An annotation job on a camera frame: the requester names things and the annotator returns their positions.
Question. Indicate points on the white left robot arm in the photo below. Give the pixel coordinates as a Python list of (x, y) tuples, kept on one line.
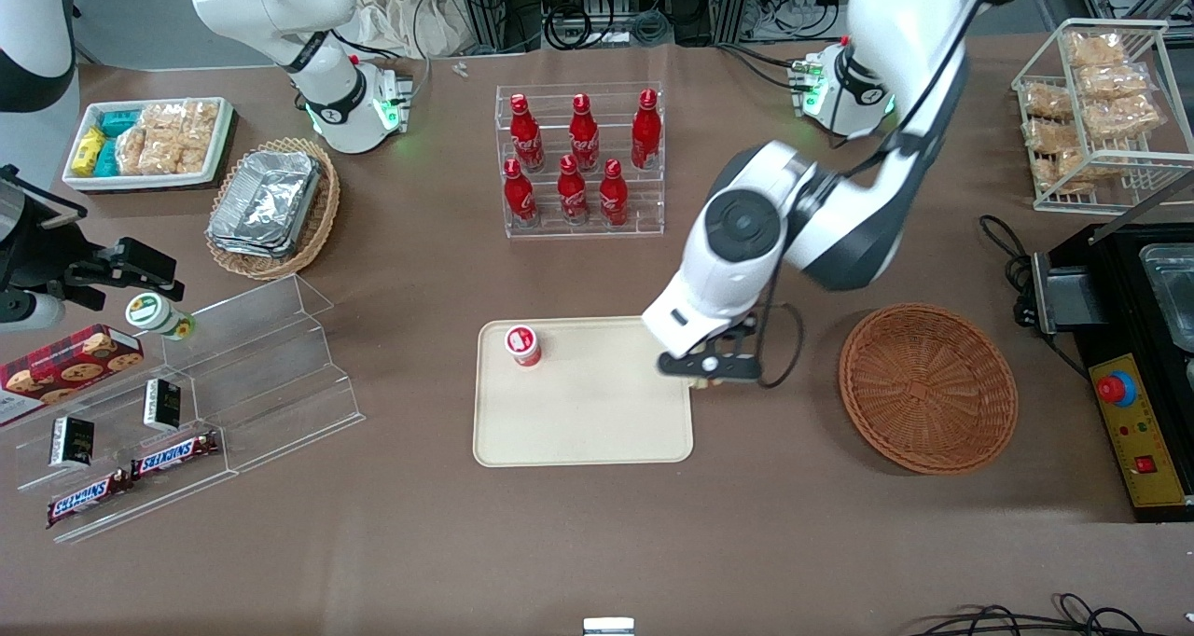
[(746, 226)]

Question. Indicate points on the bagged fried snack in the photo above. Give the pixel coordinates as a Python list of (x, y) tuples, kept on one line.
[(1052, 137), (1094, 48), (1122, 117), (1113, 81), (1047, 100), (1063, 172)]

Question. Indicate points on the cream plastic tray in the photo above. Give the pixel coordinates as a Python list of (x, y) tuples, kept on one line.
[(588, 412)]

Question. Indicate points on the red plaid cookie box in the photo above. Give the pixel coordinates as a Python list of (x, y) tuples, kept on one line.
[(65, 370)]

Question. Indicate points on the grey metal bracket box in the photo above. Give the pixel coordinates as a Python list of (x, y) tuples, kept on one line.
[(1063, 296)]

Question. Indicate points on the clear rice cracker bag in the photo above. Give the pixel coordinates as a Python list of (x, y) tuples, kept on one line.
[(132, 149), (201, 132), (163, 118), (160, 154)]

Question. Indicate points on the white rectangular snack tray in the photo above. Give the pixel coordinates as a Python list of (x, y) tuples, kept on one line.
[(79, 181)]

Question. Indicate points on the white silver edge object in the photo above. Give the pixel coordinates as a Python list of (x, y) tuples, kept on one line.
[(608, 627)]

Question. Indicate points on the black machine housing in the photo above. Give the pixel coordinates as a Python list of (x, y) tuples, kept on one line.
[(1115, 338)]

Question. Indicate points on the green white lidded cup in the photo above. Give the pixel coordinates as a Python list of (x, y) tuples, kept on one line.
[(154, 314)]

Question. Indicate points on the small black box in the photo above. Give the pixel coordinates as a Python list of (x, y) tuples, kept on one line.
[(161, 405), (72, 442)]

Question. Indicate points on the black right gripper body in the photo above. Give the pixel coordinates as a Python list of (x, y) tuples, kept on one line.
[(39, 248)]

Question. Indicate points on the brown round wicker basket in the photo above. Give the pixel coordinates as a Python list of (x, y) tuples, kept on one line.
[(928, 389)]

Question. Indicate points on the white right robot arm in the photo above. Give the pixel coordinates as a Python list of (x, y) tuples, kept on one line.
[(280, 2)]

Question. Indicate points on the aluminium frame posts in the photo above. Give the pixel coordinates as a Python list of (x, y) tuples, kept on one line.
[(480, 2)]

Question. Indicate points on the tan oval wicker basket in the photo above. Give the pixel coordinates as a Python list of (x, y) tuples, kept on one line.
[(322, 216)]

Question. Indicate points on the aluminium foil container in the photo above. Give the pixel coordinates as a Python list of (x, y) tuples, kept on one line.
[(266, 198), (247, 252)]

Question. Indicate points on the red cola bottle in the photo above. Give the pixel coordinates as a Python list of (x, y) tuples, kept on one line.
[(526, 137), (520, 198), (645, 132), (613, 198), (584, 137), (573, 193)]

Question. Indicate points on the red white yogurt cup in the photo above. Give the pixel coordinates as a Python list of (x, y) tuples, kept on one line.
[(523, 345)]

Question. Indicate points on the grey metal lever bar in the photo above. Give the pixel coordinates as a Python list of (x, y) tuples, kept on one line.
[(1143, 209)]

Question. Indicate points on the yellow snack pack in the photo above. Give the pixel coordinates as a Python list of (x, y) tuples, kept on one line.
[(88, 151)]

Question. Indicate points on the clear acrylic bottle rack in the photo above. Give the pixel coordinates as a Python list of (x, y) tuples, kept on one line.
[(583, 230)]

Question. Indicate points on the snickers chocolate bar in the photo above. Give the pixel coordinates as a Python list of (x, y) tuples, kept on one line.
[(89, 498), (175, 455)]

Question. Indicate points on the teal snack pack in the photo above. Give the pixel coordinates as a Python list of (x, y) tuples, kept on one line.
[(107, 158), (118, 121)]

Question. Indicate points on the clear acrylic stepped stand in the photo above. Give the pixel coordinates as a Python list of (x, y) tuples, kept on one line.
[(121, 515), (280, 375)]

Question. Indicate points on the red emergency stop button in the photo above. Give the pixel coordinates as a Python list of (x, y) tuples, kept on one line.
[(1116, 389)]

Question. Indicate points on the yellow control panel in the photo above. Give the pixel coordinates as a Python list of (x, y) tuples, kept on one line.
[(1143, 435)]

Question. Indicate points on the beige cloth bag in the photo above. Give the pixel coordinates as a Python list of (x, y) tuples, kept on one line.
[(401, 16)]

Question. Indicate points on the silver metal machine pan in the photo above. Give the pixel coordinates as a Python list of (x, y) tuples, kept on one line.
[(1173, 291)]

